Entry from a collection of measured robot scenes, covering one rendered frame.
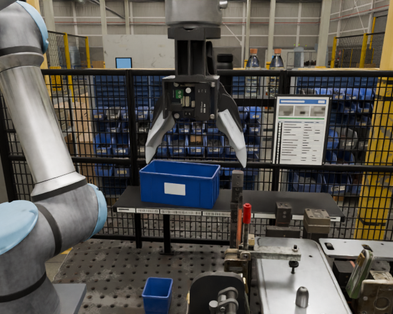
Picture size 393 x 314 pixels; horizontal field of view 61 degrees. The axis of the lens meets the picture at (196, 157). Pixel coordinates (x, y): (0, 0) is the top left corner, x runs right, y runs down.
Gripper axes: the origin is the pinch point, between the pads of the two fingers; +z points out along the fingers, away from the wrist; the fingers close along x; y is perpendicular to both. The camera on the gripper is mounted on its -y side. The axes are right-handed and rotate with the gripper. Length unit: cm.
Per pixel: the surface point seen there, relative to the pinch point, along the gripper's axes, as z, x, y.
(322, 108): 4, 41, -91
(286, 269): 44, 23, -38
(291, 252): 37, 23, -35
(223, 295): 26.5, 4.9, -2.9
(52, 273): 144, -129, -156
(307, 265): 44, 29, -40
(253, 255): 38, 12, -34
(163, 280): 66, -19, -57
